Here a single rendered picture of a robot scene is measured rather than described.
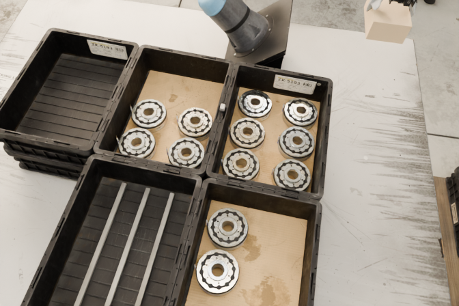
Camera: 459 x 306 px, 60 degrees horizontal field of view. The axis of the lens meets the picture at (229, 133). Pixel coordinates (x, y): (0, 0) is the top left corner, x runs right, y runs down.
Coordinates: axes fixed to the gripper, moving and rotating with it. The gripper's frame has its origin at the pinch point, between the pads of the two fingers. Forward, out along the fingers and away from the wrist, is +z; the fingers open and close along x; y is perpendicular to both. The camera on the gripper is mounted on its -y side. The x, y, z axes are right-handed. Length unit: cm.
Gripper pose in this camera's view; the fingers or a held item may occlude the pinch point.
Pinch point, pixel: (388, 12)
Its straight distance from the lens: 146.1
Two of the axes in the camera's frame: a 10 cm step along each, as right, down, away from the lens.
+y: -1.5, 8.4, -5.3
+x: 9.9, 1.5, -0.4
